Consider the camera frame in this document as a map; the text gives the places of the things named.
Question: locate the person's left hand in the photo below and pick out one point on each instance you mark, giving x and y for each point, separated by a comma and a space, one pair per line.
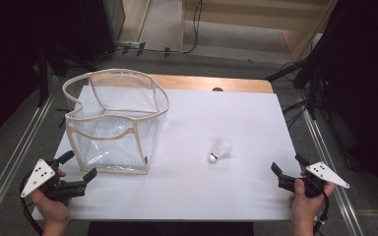
54, 211

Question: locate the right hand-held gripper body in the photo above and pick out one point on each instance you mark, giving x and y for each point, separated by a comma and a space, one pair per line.
325, 172

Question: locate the white shuttlecock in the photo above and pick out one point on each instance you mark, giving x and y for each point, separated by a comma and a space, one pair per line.
219, 150

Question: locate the dark cabinet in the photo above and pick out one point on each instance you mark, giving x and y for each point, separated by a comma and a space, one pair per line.
101, 26

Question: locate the metal floor rail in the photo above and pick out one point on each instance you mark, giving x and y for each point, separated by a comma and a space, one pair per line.
13, 164
331, 164

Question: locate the person's right hand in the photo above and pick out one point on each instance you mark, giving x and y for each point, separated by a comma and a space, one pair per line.
303, 208

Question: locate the clear plastic bag beige trim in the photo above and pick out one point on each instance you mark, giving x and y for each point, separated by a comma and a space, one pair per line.
118, 149

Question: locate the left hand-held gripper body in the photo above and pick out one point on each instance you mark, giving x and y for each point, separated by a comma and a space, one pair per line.
37, 178

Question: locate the black metal stand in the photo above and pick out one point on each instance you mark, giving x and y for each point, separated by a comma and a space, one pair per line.
42, 75
311, 88

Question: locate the power strip with plugs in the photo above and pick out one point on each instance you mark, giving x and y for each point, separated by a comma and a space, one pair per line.
132, 47

